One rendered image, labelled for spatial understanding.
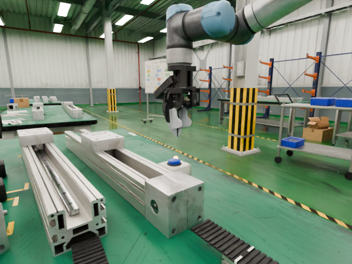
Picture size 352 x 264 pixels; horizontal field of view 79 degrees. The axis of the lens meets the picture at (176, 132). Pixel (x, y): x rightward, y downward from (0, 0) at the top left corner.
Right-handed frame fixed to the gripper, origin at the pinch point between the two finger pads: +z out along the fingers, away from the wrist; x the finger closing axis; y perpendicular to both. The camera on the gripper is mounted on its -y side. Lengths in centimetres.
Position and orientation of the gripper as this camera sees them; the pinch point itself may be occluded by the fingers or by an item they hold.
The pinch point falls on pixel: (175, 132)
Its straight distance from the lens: 67.5
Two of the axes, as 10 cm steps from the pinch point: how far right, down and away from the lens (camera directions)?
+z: 0.0, 9.8, 2.0
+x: 7.9, -1.3, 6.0
